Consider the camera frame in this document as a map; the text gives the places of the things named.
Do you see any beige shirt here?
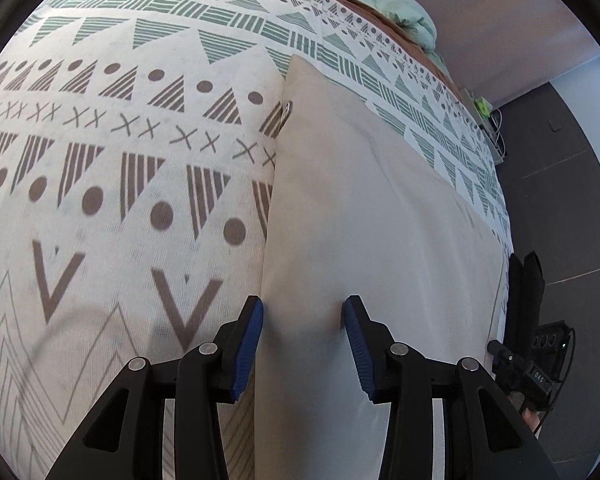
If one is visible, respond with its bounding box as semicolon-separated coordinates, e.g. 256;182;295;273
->
252;54;508;480

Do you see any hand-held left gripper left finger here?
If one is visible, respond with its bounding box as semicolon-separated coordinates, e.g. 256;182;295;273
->
45;295;266;480

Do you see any cluttered bedside table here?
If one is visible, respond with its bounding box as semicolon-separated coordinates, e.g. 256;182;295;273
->
462;90;508;163

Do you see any white geometric patterned blanket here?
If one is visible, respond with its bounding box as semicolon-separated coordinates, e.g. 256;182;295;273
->
0;0;513;480

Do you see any person's right hand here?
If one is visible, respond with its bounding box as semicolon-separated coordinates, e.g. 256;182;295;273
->
522;407;545;433

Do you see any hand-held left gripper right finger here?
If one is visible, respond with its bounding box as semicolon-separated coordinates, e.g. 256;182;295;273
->
342;294;561;480

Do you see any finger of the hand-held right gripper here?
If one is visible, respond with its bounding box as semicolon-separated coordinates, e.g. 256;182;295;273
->
507;251;547;356

